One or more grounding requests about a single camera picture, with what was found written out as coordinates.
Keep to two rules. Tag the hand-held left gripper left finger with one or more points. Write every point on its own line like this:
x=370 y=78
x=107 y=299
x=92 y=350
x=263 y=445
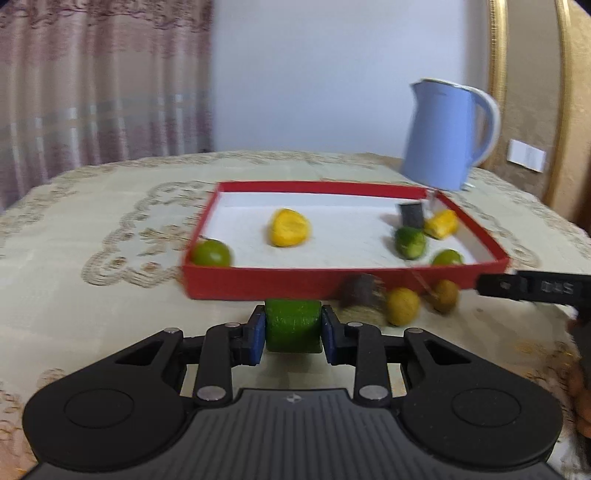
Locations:
x=256 y=337

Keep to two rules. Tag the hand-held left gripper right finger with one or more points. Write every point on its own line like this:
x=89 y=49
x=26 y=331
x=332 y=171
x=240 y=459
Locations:
x=329 y=336

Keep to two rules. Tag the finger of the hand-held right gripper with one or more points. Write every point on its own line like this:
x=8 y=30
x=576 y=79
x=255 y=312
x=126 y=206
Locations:
x=531 y=287

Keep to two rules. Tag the green cucumber piece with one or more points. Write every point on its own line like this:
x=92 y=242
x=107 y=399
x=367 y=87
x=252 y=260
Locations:
x=293 y=326

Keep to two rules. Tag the red shallow cardboard box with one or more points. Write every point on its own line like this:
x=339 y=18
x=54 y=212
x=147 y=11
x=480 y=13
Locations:
x=258 y=282

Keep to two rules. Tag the round green lime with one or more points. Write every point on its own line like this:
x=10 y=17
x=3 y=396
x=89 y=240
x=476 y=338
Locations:
x=447 y=257
x=210 y=253

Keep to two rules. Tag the person's right hand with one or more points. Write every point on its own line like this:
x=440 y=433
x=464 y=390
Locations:
x=582 y=399

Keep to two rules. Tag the tan round fruit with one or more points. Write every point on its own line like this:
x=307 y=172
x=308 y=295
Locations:
x=402 y=307

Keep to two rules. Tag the brown kiwi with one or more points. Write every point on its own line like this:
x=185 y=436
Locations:
x=445 y=296

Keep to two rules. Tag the small yellow fruit piece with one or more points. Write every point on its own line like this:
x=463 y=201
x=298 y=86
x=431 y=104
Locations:
x=442 y=224

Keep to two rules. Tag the large yellow fruit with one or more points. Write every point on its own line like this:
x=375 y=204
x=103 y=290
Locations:
x=288 y=227

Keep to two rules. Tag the dark grey block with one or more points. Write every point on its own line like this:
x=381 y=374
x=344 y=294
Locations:
x=410 y=214

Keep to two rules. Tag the light blue electric kettle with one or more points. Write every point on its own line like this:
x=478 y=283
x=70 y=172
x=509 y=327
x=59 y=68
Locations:
x=438 y=134

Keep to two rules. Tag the cream embroidered tablecloth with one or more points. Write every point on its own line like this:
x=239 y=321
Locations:
x=92 y=240

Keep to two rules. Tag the pink patterned curtain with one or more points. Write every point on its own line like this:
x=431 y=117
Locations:
x=101 y=83

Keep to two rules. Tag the white wall socket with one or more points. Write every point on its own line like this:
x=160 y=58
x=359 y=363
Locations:
x=526 y=154

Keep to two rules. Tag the gold wall moulding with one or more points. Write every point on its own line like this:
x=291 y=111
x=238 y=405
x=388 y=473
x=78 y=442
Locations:
x=564 y=101
x=498 y=69

